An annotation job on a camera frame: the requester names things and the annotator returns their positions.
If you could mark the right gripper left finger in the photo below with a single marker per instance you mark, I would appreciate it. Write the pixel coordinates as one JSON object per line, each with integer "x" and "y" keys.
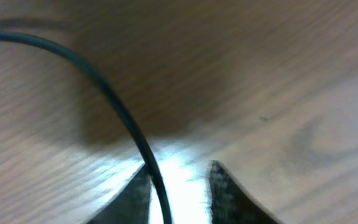
{"x": 131, "y": 206}

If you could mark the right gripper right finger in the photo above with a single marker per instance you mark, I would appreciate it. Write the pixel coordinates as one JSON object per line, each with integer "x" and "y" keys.
{"x": 231, "y": 204}

